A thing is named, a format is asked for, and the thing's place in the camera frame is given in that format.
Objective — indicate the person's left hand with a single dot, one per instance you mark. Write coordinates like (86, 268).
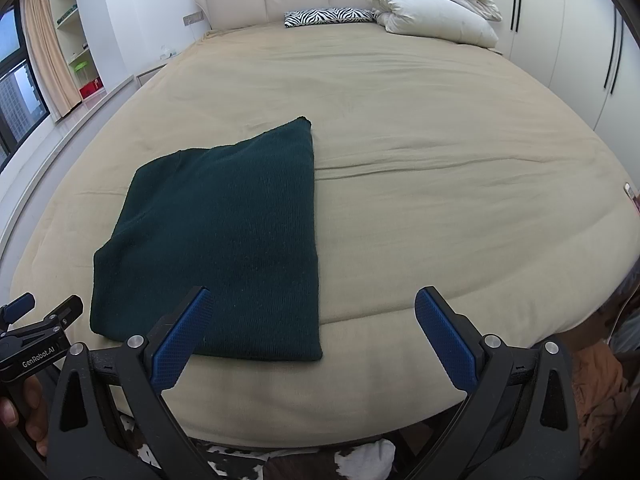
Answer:
(35, 410)

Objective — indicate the folded white duvet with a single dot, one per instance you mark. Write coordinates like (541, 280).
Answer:
(430, 10)

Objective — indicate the zebra print pillow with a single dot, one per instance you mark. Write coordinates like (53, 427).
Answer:
(325, 15)

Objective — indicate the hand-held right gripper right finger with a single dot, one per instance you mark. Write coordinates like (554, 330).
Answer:
(445, 340)

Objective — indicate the red box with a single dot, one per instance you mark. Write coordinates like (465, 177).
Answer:
(91, 89)

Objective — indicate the beige curtain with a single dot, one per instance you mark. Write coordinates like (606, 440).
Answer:
(47, 50)

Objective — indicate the white wall shelf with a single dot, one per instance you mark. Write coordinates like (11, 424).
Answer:
(70, 30)

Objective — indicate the dark framed window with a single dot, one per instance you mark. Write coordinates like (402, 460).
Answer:
(15, 100)

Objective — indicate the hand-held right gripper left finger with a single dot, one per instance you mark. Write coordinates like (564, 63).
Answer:
(182, 340)

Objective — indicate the brown white cowhide rug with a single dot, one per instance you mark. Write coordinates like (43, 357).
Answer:
(225, 465)

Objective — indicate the orange cloth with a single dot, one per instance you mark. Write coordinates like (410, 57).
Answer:
(597, 400)

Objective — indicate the white wardrobe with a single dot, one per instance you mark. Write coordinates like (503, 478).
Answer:
(560, 20)

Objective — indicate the phone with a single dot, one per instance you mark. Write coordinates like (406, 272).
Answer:
(631, 195)

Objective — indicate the white bedside table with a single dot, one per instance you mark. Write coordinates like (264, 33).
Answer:
(150, 74)

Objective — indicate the dark green knit sweater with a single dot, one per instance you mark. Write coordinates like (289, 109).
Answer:
(225, 235)

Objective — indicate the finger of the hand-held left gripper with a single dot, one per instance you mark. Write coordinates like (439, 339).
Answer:
(70, 308)
(20, 304)

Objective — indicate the wall switch panel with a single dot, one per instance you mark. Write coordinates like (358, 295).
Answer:
(193, 17)

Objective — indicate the bed with beige cover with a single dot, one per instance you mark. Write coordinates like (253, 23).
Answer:
(425, 210)

